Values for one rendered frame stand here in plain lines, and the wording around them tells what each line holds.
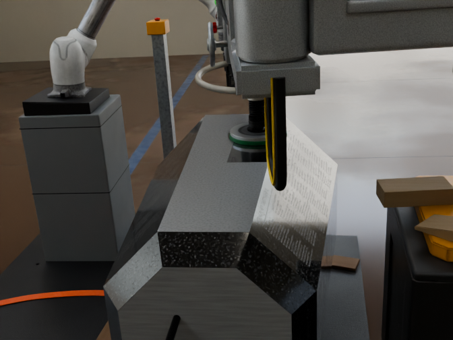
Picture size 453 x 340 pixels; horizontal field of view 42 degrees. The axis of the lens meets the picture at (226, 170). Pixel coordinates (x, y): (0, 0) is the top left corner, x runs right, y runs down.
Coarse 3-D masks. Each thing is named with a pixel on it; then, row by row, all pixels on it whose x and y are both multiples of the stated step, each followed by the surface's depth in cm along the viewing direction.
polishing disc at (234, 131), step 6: (234, 126) 229; (240, 126) 228; (246, 126) 228; (234, 132) 221; (240, 132) 221; (246, 132) 220; (264, 132) 219; (240, 138) 216; (246, 138) 215; (252, 138) 214; (258, 138) 213; (264, 138) 214
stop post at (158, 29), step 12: (156, 24) 369; (168, 24) 377; (156, 36) 374; (156, 48) 376; (156, 60) 379; (168, 60) 384; (156, 72) 382; (168, 72) 385; (156, 84) 385; (168, 84) 385; (168, 96) 387; (168, 108) 390; (168, 120) 393; (168, 132) 396; (168, 144) 399
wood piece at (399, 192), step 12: (384, 180) 175; (396, 180) 175; (408, 180) 174; (420, 180) 174; (432, 180) 173; (444, 180) 173; (384, 192) 168; (396, 192) 167; (408, 192) 167; (420, 192) 167; (432, 192) 167; (444, 192) 167; (384, 204) 169; (396, 204) 169; (408, 204) 169; (420, 204) 169; (432, 204) 169; (444, 204) 169
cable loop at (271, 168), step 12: (276, 84) 139; (276, 96) 140; (264, 108) 162; (276, 108) 141; (276, 120) 142; (276, 132) 143; (276, 144) 144; (276, 156) 146; (276, 168) 147; (276, 180) 149
